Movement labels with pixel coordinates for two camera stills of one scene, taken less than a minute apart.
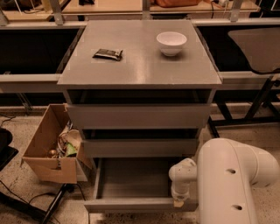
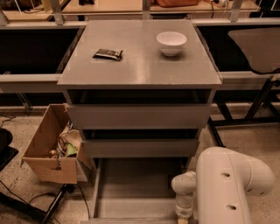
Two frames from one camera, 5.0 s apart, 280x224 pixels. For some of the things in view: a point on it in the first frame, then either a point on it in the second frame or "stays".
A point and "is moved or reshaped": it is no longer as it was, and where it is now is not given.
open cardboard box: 55,151 stays
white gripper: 178,193 → 184,210
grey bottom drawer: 135,185 is moved or reshaped
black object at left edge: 7,152 stays
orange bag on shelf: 169,3 stays
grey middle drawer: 108,148 stays
